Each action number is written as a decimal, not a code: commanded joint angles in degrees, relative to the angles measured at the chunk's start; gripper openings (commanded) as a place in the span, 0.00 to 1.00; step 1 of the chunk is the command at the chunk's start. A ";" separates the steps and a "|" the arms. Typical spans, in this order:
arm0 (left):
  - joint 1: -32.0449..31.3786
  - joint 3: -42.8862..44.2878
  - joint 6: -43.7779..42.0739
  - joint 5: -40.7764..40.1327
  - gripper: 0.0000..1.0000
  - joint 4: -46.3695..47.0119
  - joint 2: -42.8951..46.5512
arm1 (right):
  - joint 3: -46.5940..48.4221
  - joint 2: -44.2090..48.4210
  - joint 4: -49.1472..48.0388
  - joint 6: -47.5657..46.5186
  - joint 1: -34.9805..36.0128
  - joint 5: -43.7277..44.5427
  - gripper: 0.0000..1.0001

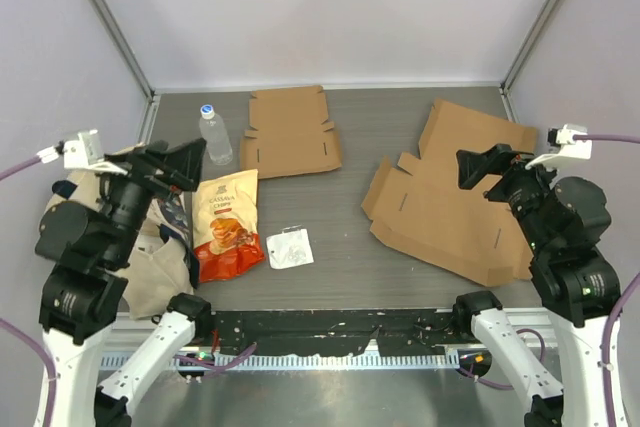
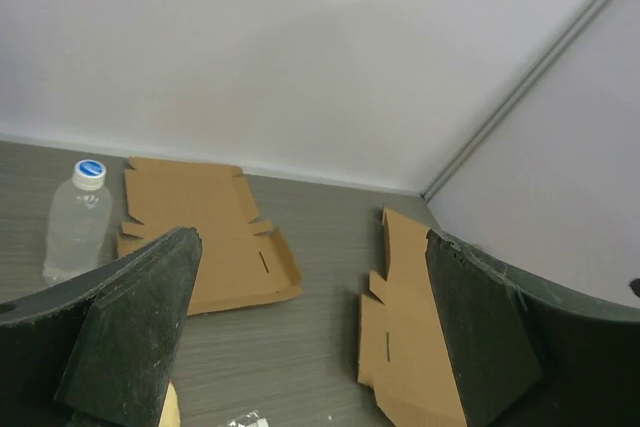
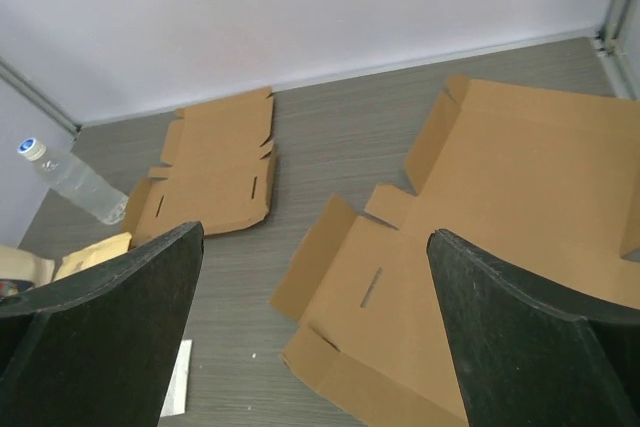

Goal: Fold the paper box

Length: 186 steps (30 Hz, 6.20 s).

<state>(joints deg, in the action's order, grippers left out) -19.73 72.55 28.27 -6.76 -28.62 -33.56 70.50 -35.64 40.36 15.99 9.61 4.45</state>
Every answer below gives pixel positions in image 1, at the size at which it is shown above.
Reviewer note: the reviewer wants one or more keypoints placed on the cassava chips bag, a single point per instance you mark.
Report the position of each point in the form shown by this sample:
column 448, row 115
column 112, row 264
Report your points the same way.
column 225, row 226

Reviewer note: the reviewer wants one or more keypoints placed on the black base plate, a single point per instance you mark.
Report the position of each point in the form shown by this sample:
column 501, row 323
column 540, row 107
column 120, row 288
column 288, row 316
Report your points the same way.
column 338, row 333

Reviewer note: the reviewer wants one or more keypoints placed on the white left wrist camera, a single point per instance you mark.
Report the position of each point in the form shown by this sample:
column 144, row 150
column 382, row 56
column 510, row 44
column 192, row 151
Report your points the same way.
column 82, row 151

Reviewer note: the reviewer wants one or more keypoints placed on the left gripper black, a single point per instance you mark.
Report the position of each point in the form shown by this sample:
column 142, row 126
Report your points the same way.
column 145, row 162

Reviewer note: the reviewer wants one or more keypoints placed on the beige canvas tote bag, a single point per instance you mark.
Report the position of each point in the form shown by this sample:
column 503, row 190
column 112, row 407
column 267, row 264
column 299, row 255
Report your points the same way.
column 150, row 257

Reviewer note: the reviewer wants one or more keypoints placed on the slotted cable duct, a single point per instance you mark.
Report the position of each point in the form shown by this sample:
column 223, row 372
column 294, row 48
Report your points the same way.
column 370, row 360

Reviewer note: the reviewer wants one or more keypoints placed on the small clear plastic bag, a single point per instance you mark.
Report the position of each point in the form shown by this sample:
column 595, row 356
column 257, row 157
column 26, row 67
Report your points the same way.
column 289, row 248

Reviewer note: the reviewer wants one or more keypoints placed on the aluminium frame post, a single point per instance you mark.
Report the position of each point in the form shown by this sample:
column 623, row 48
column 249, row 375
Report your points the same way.
column 535, row 33
column 122, row 46

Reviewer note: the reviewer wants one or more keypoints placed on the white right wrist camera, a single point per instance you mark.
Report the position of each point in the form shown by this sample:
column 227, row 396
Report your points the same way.
column 567, row 142

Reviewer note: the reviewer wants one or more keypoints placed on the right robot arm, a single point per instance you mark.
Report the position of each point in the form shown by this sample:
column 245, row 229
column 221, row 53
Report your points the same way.
column 562, row 220

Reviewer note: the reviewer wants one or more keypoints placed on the small flat cardboard box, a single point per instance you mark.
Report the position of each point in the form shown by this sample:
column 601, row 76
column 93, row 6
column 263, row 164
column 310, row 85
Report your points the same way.
column 290, row 133

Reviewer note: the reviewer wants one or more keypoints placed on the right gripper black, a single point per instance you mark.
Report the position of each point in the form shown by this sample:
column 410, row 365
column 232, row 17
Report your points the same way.
column 473, row 164

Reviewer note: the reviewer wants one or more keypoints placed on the right aluminium frame post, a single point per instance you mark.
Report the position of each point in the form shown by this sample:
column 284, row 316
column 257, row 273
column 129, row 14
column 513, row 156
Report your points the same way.
column 535, row 33

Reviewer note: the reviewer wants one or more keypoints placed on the left aluminium frame post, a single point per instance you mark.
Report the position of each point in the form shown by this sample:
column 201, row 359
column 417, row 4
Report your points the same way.
column 122, row 46

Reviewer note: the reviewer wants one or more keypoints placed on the clear plastic water bottle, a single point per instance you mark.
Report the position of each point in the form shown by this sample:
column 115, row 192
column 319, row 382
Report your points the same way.
column 213, row 130

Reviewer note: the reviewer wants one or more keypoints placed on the large brown cardboard box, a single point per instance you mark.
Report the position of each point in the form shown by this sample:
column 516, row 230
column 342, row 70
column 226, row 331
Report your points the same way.
column 416, row 206

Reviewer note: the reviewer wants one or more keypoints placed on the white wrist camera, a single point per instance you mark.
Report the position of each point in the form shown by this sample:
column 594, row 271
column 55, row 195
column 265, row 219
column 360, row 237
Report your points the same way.
column 82, row 151
column 567, row 142

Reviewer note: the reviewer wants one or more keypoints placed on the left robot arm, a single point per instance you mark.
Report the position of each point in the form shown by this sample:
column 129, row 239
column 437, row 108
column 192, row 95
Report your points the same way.
column 72, row 394

